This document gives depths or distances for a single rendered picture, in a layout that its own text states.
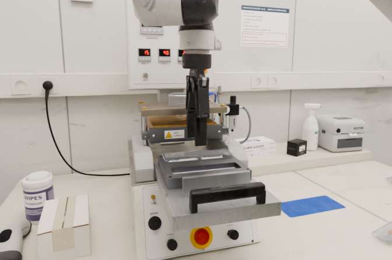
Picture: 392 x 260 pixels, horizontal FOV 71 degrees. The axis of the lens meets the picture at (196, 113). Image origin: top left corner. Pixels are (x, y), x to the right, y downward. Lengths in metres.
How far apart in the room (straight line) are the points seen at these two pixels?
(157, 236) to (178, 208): 0.24
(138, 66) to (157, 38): 0.12
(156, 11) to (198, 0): 0.09
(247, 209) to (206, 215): 0.08
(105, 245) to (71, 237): 0.11
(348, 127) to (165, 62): 1.02
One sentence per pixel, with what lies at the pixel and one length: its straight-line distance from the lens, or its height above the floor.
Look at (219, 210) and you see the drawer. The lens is 0.55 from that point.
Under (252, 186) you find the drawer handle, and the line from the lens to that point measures 0.56.
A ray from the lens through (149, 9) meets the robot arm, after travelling 0.60.
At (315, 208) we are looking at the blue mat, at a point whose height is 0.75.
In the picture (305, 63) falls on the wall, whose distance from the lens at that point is 1.77.
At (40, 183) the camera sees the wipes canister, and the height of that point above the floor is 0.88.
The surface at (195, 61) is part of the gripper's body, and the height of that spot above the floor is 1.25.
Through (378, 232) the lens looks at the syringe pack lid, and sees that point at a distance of 1.00.
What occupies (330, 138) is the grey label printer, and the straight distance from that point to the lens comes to 1.61.
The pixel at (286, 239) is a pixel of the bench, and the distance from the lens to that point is 0.90.
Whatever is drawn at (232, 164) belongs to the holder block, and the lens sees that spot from 0.72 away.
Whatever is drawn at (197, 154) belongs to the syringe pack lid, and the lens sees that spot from 0.75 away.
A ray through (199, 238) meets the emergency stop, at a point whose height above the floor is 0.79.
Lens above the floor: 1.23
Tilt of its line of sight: 9 degrees down
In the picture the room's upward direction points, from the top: straight up
